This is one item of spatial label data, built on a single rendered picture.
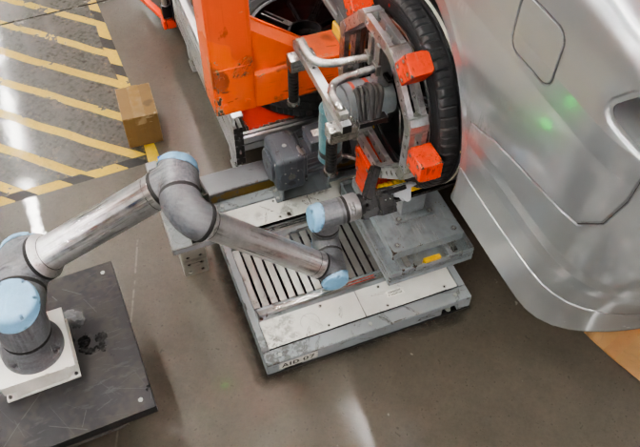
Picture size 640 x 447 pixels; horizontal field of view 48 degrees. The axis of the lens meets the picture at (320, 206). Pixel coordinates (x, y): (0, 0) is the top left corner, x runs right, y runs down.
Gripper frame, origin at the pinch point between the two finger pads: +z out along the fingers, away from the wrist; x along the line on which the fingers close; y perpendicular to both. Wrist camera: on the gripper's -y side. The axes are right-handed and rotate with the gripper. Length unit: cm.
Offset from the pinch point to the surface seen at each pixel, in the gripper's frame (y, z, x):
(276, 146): -21, -30, -54
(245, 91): -44, -38, -46
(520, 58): -31, 2, 76
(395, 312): 50, -7, -29
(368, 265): 34, -7, -48
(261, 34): -61, -29, -33
